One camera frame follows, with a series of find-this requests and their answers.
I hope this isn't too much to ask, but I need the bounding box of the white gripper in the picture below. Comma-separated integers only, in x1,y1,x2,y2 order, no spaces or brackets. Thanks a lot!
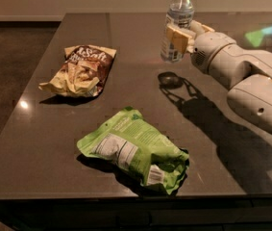
165,20,236,74

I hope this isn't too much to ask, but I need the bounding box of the blue plastic water bottle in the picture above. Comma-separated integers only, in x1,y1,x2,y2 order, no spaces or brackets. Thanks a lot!
161,0,194,63

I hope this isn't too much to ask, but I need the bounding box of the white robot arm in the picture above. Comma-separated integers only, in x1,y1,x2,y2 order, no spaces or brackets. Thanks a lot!
165,21,272,135

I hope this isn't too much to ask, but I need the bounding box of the brown cream snack bag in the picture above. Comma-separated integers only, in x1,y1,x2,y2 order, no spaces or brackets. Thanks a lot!
38,45,116,98

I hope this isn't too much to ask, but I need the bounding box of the green snack bag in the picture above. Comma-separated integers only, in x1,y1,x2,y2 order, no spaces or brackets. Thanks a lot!
77,107,189,194

